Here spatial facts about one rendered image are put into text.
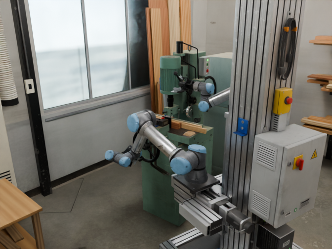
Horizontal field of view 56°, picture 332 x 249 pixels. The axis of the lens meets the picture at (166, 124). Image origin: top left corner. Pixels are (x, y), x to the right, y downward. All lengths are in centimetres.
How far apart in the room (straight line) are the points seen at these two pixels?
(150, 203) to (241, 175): 137
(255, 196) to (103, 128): 248
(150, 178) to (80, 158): 116
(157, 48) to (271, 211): 286
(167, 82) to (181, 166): 97
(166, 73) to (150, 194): 117
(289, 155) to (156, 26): 289
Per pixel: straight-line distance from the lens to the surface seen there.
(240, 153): 189
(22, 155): 345
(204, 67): 280
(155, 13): 413
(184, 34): 456
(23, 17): 318
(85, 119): 372
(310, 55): 452
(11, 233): 289
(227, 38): 502
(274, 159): 167
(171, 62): 257
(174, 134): 258
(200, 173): 201
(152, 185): 296
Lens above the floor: 184
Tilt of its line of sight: 20 degrees down
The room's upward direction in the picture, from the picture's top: straight up
